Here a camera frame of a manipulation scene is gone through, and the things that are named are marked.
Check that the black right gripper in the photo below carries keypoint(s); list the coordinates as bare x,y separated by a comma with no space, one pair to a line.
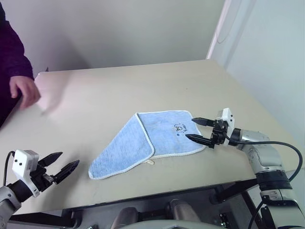
219,136

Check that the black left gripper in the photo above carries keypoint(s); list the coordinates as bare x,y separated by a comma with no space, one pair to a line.
41,179

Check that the light blue terry towel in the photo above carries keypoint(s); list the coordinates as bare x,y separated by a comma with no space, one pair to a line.
133,145

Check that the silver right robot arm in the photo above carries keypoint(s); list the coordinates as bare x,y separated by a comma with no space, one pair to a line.
264,155

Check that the dark purple sleeved forearm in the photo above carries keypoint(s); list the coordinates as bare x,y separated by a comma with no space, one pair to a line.
12,59

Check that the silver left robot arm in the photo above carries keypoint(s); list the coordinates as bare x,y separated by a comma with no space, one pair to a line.
10,194

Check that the person's bare hand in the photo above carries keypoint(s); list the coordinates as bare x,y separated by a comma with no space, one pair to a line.
25,89

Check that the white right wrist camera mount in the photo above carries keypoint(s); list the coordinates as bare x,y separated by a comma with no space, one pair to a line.
227,119

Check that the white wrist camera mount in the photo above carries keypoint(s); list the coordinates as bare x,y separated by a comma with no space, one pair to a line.
227,119
22,164

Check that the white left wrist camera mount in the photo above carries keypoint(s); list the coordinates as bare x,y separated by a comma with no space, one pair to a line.
22,164

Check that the black table frame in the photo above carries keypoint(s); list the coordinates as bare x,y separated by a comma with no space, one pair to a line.
143,201

